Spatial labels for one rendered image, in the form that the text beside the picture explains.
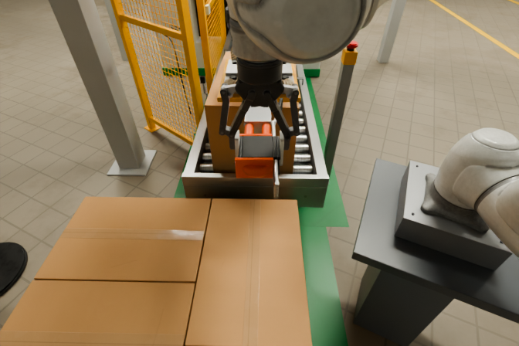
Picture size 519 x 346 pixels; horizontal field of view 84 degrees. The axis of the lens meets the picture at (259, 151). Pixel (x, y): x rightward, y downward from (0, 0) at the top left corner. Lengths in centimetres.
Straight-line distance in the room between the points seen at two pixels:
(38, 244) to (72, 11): 139
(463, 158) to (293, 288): 68
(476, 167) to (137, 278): 114
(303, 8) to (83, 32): 183
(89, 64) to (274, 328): 172
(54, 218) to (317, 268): 174
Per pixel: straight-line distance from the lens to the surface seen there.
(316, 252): 187
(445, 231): 105
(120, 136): 231
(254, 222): 128
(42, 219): 244
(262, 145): 58
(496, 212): 92
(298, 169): 152
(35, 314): 133
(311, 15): 23
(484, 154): 94
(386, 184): 125
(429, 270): 106
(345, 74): 174
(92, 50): 203
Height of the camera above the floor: 158
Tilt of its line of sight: 40 degrees down
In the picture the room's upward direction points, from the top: straight up
